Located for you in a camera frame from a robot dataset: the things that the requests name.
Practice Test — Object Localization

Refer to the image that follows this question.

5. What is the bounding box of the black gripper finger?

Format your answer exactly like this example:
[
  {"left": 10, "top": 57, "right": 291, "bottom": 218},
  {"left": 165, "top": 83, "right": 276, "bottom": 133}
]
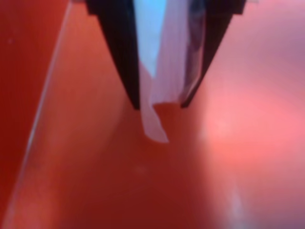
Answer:
[
  {"left": 181, "top": 0, "right": 246, "bottom": 108},
  {"left": 84, "top": 0, "right": 141, "bottom": 110}
]

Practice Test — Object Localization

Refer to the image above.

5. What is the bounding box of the white bandage packet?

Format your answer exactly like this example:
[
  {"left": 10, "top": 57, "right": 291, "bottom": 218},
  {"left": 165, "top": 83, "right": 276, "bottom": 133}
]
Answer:
[{"left": 133, "top": 0, "right": 207, "bottom": 144}]

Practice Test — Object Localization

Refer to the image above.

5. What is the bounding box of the red plastic crate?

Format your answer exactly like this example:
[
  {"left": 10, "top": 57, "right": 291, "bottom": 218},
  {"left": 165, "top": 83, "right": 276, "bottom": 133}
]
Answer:
[{"left": 0, "top": 0, "right": 305, "bottom": 229}]

